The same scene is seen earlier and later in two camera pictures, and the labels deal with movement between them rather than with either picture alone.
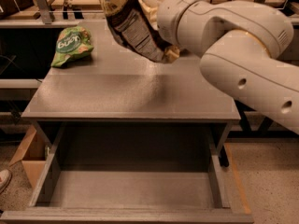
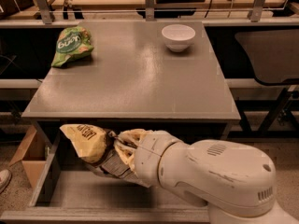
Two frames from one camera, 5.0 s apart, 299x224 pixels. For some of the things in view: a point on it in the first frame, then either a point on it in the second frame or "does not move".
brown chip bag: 130,24 -> 99,146
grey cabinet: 119,87 does not move
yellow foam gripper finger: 150,1 -> 149,148
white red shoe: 5,179 does not move
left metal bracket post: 42,3 does not move
